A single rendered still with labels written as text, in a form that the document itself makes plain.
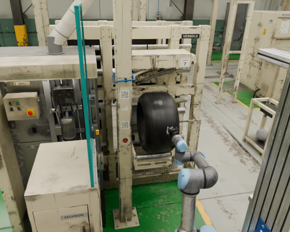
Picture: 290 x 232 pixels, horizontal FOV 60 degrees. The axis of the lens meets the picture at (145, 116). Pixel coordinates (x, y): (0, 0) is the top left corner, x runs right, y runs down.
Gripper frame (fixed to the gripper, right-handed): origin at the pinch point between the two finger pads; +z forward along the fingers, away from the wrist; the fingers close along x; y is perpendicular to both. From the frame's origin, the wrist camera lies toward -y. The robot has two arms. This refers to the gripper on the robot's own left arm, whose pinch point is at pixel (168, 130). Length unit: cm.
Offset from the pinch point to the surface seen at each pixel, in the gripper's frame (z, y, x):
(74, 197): -61, -8, 74
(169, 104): 12.2, 19.6, -3.5
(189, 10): 861, 135, -344
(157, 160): 14.7, -36.5, 5.2
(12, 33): 916, 52, 355
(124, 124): 20.7, 0.2, 35.1
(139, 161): 16.2, -36.3, 22.6
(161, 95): 23.7, 25.0, 0.5
